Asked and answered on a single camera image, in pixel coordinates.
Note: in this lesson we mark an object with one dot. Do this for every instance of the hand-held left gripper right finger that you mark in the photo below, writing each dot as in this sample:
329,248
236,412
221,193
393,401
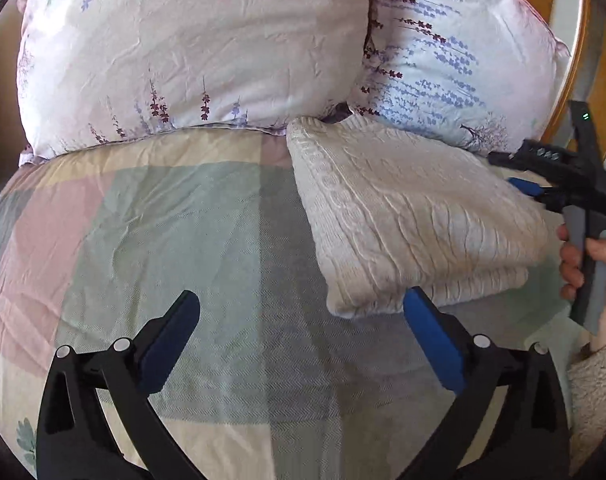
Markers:
435,340

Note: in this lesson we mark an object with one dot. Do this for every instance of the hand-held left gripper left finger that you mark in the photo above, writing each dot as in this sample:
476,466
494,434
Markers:
160,347

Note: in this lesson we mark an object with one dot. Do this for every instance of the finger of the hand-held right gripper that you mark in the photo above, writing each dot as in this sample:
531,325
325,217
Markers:
528,156
530,187

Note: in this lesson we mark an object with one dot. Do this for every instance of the person's right hand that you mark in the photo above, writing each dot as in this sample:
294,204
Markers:
580,265

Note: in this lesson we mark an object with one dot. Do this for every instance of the pastel checked bed blanket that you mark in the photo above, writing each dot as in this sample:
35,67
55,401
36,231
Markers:
208,270

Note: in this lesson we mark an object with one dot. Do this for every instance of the white lavender print pillow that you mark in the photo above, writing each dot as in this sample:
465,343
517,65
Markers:
453,60

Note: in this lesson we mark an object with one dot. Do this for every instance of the wooden headboard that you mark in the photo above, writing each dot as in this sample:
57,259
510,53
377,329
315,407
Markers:
590,50

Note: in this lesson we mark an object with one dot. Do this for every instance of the pink floral pillow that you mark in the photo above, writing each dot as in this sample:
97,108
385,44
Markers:
183,45

